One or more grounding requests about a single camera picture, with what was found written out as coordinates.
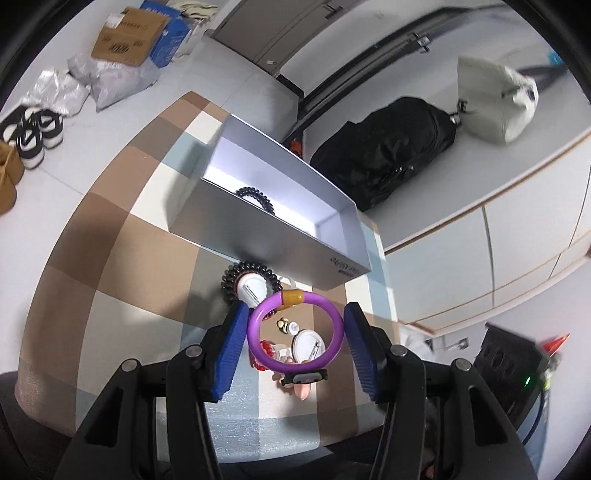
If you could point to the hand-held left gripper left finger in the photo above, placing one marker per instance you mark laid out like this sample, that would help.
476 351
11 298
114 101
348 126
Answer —
231 350

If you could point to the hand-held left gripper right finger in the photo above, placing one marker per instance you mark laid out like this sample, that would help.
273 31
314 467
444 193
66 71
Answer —
362 350

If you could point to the round printed pin badge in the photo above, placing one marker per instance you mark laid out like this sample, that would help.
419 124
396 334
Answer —
302 344

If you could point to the white pin badge red rim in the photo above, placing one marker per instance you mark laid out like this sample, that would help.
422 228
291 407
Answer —
244 281

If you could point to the grey cardboard box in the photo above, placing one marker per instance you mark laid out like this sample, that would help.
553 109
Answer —
258 230

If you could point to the red bead ornament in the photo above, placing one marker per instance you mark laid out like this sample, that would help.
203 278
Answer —
267 347

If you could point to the small bee charm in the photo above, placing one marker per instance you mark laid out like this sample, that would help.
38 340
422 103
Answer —
288 326

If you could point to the black hair clip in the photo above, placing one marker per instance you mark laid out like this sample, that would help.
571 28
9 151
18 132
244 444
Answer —
304 374

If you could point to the pink figure charm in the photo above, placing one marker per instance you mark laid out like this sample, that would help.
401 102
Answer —
302 393

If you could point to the checkered tablecloth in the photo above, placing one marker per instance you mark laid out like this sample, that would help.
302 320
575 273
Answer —
115 277

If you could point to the black electronic device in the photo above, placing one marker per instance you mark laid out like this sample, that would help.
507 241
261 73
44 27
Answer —
503 360

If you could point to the white cabinet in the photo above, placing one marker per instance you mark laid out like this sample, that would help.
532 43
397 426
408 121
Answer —
508 254

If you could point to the red cone-shaped object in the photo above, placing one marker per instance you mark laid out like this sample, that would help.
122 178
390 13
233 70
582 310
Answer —
556 345

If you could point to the black backpack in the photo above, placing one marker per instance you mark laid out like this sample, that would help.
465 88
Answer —
383 152

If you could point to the orange and black small object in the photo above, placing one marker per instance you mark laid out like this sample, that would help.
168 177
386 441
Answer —
296 147

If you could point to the white handbag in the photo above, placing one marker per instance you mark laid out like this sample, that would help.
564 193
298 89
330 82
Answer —
485 101

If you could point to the brown boot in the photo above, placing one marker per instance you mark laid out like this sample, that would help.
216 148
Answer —
9 175

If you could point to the white plastic parcel bag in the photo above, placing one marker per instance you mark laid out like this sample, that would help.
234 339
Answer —
115 85

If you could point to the black and white sneaker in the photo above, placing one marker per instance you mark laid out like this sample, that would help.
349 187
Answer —
46 127
25 143

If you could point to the silver plastic parcel bag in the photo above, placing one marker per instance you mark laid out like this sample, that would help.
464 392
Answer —
55 90

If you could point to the blue cardboard box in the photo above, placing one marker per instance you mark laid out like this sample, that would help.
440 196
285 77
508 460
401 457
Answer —
171 41

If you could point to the grey door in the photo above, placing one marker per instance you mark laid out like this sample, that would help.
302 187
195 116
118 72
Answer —
277 32

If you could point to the brown cardboard box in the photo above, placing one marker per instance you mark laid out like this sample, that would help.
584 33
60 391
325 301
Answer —
124 41

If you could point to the beige cloth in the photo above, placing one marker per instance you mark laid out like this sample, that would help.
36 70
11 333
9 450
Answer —
196 8

